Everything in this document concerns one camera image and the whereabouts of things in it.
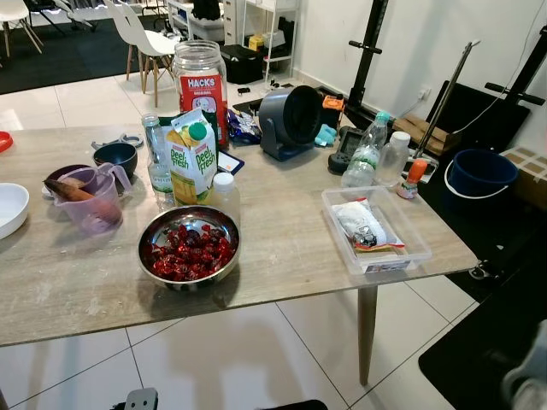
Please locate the orange and black object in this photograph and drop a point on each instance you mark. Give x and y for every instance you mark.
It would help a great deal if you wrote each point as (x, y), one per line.
(332, 103)

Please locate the red round object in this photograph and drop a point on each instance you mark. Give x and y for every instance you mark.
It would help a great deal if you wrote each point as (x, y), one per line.
(4, 141)

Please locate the brown tapered object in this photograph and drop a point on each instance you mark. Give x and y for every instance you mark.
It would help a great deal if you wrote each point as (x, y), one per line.
(73, 191)

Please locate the large black floor mat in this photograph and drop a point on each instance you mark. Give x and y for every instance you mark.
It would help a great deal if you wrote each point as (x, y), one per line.
(504, 235)

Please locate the blue snack bag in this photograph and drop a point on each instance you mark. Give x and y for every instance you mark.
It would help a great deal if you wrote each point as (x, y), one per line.
(243, 128)

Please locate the white plastic chair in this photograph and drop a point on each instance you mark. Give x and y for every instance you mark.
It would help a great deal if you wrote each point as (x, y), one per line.
(145, 38)
(13, 13)

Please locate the Hacks candy jar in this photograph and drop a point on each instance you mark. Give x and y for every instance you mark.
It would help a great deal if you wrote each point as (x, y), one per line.
(201, 90)

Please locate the purple measuring jug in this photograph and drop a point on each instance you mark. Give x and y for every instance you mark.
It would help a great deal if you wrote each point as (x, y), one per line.
(101, 213)

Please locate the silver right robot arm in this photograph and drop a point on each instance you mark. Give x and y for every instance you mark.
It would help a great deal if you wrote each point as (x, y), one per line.
(530, 376)

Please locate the slim clear water bottle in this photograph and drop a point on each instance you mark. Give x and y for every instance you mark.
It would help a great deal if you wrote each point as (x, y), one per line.
(157, 162)

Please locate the frosted bottle white cap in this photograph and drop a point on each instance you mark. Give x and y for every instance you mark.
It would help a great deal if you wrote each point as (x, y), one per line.
(394, 161)

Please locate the Peel Fresh juice carton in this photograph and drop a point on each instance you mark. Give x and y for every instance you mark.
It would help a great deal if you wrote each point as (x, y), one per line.
(192, 166)

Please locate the black carry case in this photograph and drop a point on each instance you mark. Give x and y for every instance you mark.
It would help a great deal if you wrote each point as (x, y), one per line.
(242, 64)

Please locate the white shelf unit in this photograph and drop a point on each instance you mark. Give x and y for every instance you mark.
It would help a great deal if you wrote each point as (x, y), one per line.
(278, 30)

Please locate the black tablet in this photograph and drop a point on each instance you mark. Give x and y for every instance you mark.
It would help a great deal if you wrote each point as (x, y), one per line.
(230, 162)

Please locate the blue bucket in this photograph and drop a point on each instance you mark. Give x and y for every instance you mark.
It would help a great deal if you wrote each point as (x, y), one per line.
(480, 171)

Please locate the black metal upright stand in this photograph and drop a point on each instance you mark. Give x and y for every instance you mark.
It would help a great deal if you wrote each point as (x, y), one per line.
(369, 51)

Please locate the dark purple bowl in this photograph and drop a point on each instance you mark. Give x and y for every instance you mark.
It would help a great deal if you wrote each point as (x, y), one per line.
(64, 171)

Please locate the small bottle orange cap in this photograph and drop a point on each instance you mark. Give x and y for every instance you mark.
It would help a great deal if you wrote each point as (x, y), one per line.
(412, 181)

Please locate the silver metal clamp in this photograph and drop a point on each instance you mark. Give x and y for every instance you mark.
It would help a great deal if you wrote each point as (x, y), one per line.
(115, 141)

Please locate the clear plastic container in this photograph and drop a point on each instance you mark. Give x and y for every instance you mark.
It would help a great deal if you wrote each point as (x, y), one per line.
(402, 226)

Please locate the black handheld device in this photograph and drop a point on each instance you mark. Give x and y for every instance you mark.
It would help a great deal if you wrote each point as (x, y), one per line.
(347, 149)

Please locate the white food packet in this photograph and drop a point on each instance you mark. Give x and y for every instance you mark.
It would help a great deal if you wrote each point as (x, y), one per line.
(359, 220)

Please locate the round steel bowl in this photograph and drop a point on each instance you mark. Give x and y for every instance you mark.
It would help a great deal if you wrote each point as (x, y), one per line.
(184, 219)

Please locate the plain white bowl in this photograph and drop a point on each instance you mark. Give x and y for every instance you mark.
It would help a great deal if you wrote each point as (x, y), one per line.
(10, 209)

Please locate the dark blue bowl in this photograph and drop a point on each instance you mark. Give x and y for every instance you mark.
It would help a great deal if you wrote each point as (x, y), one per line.
(115, 158)

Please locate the water bottle green cap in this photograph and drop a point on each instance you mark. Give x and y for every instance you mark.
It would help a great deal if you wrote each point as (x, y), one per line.
(366, 154)

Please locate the teal plastic object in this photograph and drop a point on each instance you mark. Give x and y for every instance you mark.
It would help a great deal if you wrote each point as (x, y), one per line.
(325, 136)

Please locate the red wrapped candies pile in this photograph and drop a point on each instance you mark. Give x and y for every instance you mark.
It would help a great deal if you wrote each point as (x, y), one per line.
(190, 252)

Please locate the black carpet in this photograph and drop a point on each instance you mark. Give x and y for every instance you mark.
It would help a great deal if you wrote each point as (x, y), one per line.
(68, 60)

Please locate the small clear bottle white cap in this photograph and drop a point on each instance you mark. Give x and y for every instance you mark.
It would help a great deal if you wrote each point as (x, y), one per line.
(225, 198)

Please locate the flat brown cardboard box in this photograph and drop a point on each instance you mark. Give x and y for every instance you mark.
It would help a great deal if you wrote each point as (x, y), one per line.
(423, 132)

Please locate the grey round desk fan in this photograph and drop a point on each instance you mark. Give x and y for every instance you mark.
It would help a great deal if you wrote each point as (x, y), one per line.
(278, 120)

